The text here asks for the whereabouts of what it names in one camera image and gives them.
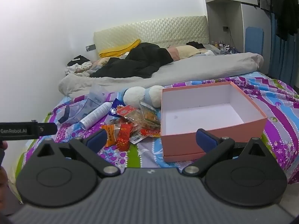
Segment red label clear snack packet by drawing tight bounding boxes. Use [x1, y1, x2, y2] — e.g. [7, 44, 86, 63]
[115, 105, 146, 131]

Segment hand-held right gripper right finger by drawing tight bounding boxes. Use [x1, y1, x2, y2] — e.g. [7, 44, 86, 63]
[183, 128, 270, 177]

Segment yellow cloth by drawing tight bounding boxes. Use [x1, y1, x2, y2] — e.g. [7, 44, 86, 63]
[99, 39, 142, 58]

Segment grey blanket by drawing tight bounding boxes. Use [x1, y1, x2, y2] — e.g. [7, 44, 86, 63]
[58, 52, 264, 97]

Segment orange snack packet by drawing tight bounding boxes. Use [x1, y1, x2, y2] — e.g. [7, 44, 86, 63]
[101, 124, 118, 148]

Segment white spray can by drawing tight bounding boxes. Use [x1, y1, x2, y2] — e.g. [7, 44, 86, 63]
[79, 102, 113, 130]

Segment hanging dark clothes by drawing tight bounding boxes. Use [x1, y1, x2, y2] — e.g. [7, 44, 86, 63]
[253, 0, 299, 41]

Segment white barcode snack packet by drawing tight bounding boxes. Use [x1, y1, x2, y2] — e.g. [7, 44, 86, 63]
[129, 133, 147, 144]

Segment small red snack packet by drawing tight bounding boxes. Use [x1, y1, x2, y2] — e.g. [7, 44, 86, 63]
[140, 128, 161, 138]

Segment purple floral bed sheet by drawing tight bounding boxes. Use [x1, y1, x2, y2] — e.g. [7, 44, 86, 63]
[15, 75, 299, 185]

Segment pink cardboard box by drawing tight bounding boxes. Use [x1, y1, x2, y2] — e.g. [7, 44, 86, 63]
[161, 82, 268, 163]

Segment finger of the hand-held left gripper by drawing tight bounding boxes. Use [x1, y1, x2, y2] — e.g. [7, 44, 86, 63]
[38, 123, 58, 136]

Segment beige pillow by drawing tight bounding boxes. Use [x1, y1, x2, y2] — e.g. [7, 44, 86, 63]
[175, 45, 202, 59]

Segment person's left hand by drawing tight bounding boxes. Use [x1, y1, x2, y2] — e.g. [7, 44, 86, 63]
[0, 142, 9, 193]

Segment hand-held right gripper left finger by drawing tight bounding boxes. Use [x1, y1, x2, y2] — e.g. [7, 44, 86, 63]
[35, 129, 121, 178]

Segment blue curtain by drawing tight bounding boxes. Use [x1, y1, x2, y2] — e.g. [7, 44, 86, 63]
[268, 12, 299, 91]

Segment white and blue plush toy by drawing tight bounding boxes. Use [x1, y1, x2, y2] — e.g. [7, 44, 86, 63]
[123, 85, 165, 109]

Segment clear printed plastic bag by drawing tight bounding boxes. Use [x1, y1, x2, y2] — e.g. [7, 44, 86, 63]
[58, 84, 110, 124]

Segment pink pillow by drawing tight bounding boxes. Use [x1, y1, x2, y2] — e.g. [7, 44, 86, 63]
[167, 47, 180, 61]

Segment blue board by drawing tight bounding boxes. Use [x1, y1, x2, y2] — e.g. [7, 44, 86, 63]
[245, 27, 265, 54]

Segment pile of clothes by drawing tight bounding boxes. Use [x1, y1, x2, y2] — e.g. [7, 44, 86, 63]
[67, 55, 93, 74]

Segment black clothing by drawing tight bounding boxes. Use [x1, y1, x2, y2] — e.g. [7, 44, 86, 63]
[90, 42, 174, 78]

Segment group of small bottles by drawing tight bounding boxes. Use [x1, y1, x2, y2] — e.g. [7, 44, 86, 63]
[214, 41, 232, 50]

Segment black cloth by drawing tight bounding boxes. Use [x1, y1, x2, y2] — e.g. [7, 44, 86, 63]
[186, 41, 205, 49]

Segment blue snack packet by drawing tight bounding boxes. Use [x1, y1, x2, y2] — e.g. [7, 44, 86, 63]
[108, 98, 127, 116]

